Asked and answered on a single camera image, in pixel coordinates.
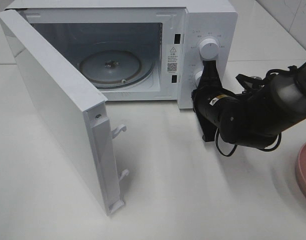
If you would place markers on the white upper microwave knob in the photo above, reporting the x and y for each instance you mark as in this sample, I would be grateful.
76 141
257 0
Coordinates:
209 48

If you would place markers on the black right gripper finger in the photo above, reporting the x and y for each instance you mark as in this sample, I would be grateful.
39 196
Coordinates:
210 76

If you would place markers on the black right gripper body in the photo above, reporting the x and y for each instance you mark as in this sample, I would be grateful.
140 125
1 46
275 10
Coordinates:
213 104

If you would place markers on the white microwave knob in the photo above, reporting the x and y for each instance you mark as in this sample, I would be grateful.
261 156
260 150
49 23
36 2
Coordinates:
209 48
197 78

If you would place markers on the white microwave oven body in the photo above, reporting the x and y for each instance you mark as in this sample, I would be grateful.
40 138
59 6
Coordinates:
168 31

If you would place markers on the glass microwave turntable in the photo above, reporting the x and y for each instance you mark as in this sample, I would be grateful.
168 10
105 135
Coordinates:
113 69

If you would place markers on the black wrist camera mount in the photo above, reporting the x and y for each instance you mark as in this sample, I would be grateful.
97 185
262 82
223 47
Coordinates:
208 129

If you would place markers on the white microwave door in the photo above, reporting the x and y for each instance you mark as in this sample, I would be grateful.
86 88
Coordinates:
71 107

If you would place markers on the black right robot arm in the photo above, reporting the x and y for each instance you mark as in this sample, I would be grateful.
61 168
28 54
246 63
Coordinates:
256 117

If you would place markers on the white lower microwave knob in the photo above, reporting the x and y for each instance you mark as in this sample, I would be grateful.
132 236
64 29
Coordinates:
197 78

